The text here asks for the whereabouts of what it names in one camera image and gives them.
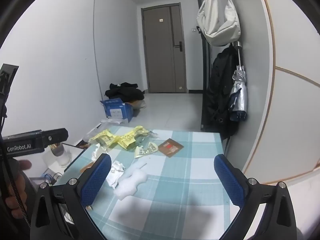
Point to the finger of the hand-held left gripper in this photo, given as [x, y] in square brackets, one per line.
[56, 136]

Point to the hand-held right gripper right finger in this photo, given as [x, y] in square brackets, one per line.
[228, 180]

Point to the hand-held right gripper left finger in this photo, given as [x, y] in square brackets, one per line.
[96, 180]

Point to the yellow bread wrapper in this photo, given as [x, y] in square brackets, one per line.
[102, 137]
[130, 140]

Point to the white shoulder bag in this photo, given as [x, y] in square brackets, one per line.
[217, 17]

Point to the person's left hand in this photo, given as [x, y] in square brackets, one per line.
[15, 187]

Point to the wooden chopsticks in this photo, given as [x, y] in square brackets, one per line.
[55, 147]

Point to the crumpled white paper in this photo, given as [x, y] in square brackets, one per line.
[116, 171]

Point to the white utensil holder cup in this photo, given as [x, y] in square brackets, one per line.
[62, 158]

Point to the crumpled white tissue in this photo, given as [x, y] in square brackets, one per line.
[98, 152]

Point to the white foam wrap piece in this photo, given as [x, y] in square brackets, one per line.
[131, 180]

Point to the blue checked tablecloth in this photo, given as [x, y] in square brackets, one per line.
[175, 180]

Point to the small pale printed wrapper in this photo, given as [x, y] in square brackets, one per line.
[145, 151]

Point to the brown snack packet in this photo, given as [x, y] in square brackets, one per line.
[171, 148]

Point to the blue cardboard box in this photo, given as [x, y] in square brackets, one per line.
[117, 110]

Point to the black clothes pile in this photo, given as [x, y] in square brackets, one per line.
[125, 91]

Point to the silver folding umbrella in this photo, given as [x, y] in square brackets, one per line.
[238, 97]

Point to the brown paper bag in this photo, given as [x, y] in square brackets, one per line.
[138, 104]

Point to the black backpack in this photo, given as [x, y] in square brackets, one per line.
[220, 92]

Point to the white wardrobe with gold trim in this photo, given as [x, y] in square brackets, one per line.
[287, 80]

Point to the grey door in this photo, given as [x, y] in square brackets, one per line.
[162, 55]

